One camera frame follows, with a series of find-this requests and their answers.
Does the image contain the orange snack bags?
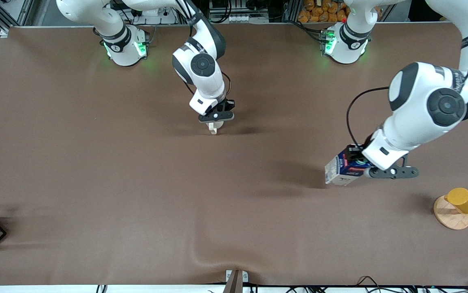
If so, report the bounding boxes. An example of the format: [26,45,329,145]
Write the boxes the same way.
[297,0,349,23]

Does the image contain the brown table cover cloth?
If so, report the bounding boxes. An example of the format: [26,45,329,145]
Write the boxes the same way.
[0,22,468,286]

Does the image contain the yellow plastic cup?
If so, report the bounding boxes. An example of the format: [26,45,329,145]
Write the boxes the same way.
[444,188,468,215]

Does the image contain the blue milk carton green cap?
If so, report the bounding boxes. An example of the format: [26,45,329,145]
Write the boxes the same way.
[325,148,371,187]

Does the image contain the wooden mug stand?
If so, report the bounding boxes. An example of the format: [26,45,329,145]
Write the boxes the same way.
[433,195,468,231]

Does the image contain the black floor cables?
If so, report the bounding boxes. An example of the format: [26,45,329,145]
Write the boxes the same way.
[356,276,468,293]

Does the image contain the metal table clamp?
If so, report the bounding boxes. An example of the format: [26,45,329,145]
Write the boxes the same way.
[225,269,249,293]

